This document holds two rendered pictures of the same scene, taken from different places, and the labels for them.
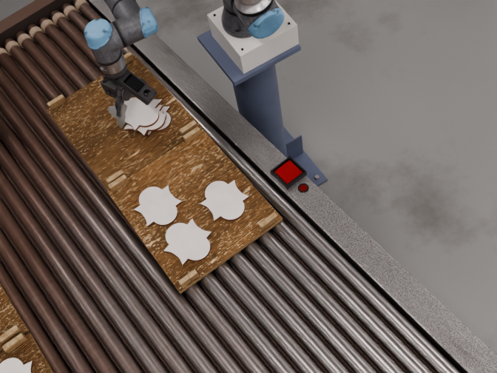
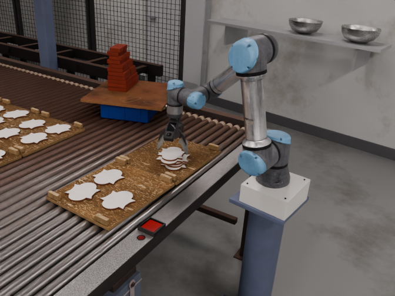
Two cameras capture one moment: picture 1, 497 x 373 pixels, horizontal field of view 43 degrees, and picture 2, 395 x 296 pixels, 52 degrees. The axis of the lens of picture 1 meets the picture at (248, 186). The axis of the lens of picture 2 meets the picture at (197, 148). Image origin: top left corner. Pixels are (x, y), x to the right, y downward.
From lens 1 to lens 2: 1.44 m
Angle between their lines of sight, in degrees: 51
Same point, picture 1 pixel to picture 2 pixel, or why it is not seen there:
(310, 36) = not seen: outside the picture
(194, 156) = (150, 184)
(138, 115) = (168, 153)
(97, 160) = (136, 153)
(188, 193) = (121, 187)
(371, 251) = (87, 284)
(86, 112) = (170, 144)
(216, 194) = (121, 195)
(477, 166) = not seen: outside the picture
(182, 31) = (335, 244)
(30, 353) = (8, 158)
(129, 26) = (185, 91)
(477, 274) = not seen: outside the picture
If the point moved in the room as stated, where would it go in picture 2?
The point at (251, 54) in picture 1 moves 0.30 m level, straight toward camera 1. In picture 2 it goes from (248, 191) to (187, 206)
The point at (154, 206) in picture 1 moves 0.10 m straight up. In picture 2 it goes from (107, 175) to (106, 155)
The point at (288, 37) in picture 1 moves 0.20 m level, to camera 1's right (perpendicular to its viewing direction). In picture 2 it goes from (278, 206) to (314, 232)
